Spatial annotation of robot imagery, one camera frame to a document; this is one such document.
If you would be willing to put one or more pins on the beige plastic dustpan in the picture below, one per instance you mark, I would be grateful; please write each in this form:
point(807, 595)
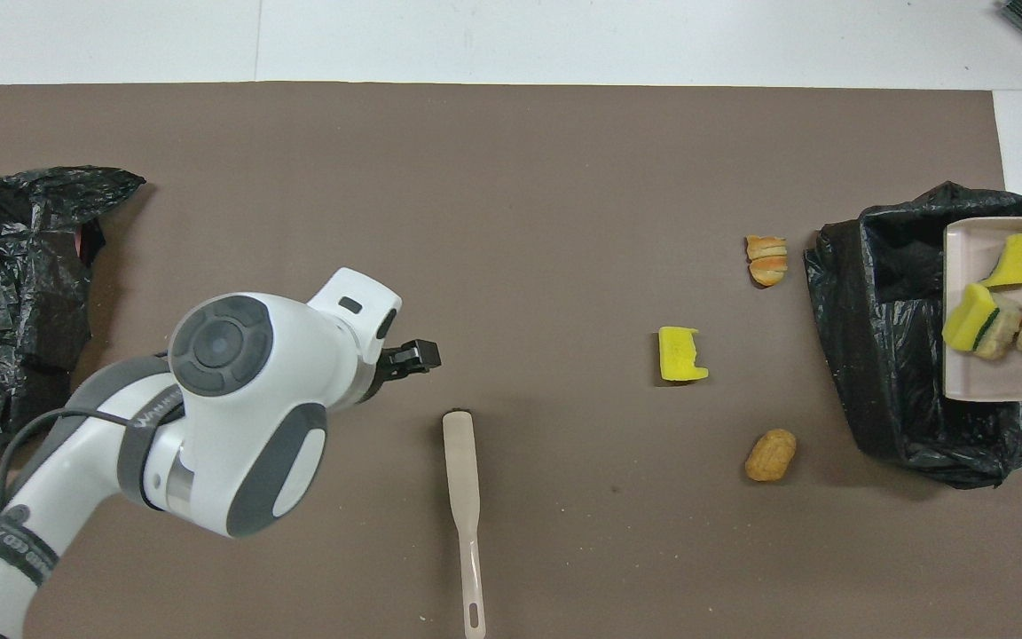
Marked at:
point(972, 248)

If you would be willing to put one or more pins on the brown bread roll toy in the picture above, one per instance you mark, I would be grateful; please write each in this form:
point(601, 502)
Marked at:
point(770, 455)

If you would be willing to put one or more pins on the yellow green sponge piece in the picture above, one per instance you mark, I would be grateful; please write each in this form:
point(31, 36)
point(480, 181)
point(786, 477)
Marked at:
point(968, 319)

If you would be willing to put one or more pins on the crumpled black trash bag bin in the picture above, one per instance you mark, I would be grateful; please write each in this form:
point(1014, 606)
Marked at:
point(5, 311)

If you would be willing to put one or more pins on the pink bin under bag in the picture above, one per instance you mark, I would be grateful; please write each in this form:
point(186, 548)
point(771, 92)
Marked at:
point(78, 240)

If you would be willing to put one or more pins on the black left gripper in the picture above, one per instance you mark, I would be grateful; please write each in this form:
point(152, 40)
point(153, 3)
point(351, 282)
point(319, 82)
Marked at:
point(391, 362)

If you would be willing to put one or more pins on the open black trash bag bin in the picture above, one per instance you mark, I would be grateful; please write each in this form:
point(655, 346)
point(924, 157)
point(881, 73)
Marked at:
point(866, 355)

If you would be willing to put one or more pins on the small curved yellow sponge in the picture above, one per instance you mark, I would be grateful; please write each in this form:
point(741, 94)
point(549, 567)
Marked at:
point(1018, 257)

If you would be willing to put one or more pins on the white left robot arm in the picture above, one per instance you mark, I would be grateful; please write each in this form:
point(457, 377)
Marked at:
point(236, 426)

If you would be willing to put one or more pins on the beige hand brush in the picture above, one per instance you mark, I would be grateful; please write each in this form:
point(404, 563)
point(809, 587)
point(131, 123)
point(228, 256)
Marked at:
point(460, 461)

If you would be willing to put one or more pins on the notched yellow sponge block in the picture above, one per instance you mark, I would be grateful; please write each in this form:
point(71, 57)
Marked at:
point(678, 355)

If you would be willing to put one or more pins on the brown table mat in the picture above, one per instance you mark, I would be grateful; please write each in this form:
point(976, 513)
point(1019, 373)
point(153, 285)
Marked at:
point(520, 177)

